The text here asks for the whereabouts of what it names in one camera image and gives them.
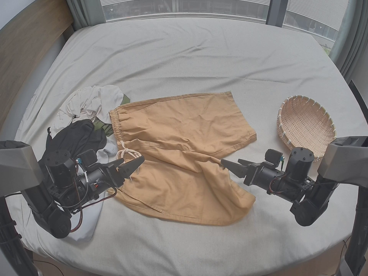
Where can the tan shorts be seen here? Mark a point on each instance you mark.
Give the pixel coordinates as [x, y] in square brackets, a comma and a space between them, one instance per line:
[184, 154]

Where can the bed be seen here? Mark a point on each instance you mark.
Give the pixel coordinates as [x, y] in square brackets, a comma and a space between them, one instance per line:
[184, 53]

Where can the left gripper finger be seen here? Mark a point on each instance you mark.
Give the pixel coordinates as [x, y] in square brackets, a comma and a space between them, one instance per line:
[118, 163]
[130, 168]

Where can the green garment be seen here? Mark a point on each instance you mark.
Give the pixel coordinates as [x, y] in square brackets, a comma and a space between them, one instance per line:
[103, 128]

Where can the pale grey garment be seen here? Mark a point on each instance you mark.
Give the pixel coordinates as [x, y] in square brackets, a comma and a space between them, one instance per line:
[107, 151]

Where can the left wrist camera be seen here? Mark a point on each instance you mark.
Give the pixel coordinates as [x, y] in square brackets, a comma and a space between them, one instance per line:
[87, 157]

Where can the white garment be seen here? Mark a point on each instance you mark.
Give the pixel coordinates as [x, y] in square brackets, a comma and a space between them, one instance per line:
[95, 102]

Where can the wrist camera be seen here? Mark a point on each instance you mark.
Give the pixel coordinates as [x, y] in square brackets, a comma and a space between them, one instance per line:
[87, 157]
[273, 155]

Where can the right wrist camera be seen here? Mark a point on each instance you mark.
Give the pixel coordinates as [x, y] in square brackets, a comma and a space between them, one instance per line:
[273, 155]

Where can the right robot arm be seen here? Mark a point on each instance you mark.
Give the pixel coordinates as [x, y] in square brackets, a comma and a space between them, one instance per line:
[345, 159]

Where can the round woven basket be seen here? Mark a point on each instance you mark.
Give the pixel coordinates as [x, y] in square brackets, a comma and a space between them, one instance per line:
[307, 122]

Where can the grey-green curtain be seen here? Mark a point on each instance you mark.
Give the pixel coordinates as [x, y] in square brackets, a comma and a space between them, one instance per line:
[77, 4]
[353, 33]

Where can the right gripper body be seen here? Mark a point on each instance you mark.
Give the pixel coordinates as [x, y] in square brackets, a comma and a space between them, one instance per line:
[261, 177]

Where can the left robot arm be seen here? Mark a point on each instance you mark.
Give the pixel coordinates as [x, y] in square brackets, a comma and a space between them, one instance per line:
[17, 165]

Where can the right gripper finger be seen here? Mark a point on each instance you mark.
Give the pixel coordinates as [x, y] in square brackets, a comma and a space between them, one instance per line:
[237, 170]
[245, 163]

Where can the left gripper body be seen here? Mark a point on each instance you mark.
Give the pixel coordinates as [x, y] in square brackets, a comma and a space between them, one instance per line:
[105, 177]

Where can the black garment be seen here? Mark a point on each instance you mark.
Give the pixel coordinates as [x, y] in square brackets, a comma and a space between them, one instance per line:
[80, 139]

